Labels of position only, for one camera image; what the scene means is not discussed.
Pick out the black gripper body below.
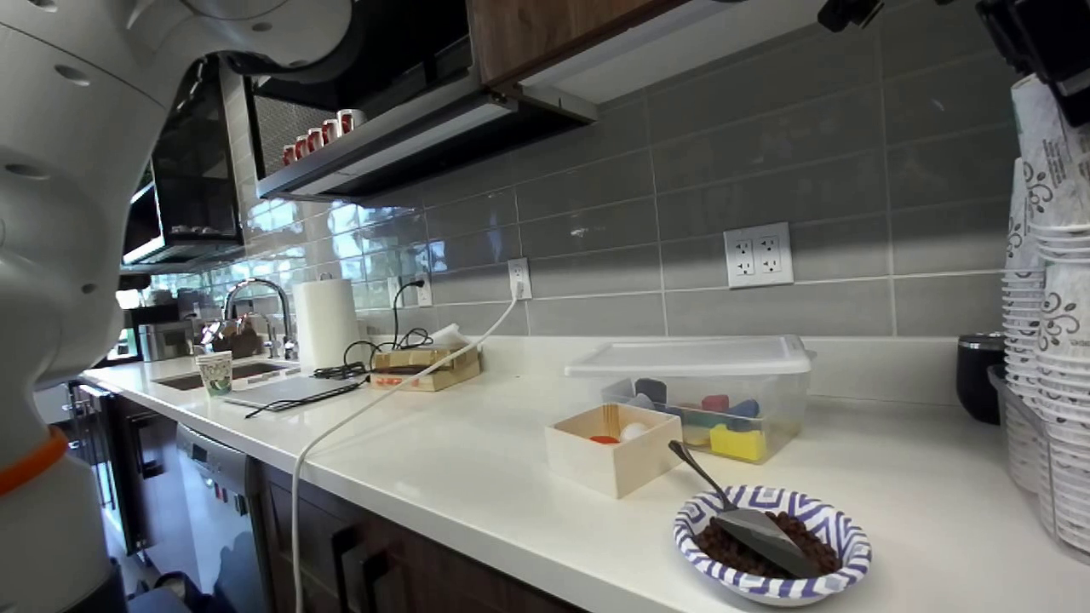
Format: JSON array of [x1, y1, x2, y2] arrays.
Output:
[[973, 0, 1090, 82]]

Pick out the small paper cup stack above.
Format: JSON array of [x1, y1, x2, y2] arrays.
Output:
[[1005, 72, 1090, 240]]

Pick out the tall paper cup stack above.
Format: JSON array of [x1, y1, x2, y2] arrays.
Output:
[[999, 153, 1047, 498]]

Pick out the patterned paper cup stack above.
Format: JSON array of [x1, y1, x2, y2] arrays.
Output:
[[1033, 220, 1090, 561]]

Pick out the black mug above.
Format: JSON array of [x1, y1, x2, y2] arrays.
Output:
[[954, 327, 1009, 428]]

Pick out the clear plastic container white lid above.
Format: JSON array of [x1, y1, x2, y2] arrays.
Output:
[[562, 329, 817, 465]]

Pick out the wooden upper cabinet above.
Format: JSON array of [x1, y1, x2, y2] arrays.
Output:
[[463, 0, 835, 112]]

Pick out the grey metal spoon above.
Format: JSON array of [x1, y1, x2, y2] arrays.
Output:
[[664, 437, 824, 581]]

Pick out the dark coffee grounds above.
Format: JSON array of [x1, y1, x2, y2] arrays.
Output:
[[690, 509, 845, 581]]

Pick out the white tray with packets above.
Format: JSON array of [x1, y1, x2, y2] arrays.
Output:
[[544, 398, 688, 503]]

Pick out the brown cardboard box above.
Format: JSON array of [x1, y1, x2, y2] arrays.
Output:
[[371, 342, 479, 377]]

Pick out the white paper towel roll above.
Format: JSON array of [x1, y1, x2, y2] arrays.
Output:
[[290, 277, 363, 375]]

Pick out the curved metal faucet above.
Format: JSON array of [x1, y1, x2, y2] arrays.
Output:
[[223, 277, 300, 363]]

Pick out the dark wood lower cabinet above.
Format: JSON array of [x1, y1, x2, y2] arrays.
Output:
[[242, 454, 588, 613]]

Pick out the grey tablet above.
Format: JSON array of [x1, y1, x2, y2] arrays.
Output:
[[220, 371, 371, 415]]

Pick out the black microwave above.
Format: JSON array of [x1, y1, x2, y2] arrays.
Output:
[[114, 53, 249, 277]]

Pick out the single green print paper cup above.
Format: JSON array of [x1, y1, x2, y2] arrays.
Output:
[[195, 346, 238, 402]]

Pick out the coffee machine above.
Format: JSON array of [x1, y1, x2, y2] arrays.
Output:
[[114, 296, 205, 371]]

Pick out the stainless dishwasher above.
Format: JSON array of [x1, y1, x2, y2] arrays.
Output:
[[171, 423, 263, 613]]

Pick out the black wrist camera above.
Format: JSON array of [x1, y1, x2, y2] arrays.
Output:
[[814, 0, 893, 35]]

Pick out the white double wall outlet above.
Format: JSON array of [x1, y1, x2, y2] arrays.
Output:
[[719, 220, 798, 288]]

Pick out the white wall outlet with plug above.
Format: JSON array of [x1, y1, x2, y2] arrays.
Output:
[[504, 254, 533, 305]]

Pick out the dark wall shelf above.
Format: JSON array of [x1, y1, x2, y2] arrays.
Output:
[[250, 65, 604, 209]]

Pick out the white outlet with black cable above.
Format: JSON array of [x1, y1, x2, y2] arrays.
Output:
[[401, 271, 437, 314]]

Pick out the white power cable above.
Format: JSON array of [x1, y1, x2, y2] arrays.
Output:
[[287, 292, 526, 613]]

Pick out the white robot arm orange ring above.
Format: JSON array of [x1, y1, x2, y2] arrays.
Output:
[[0, 0, 358, 613]]

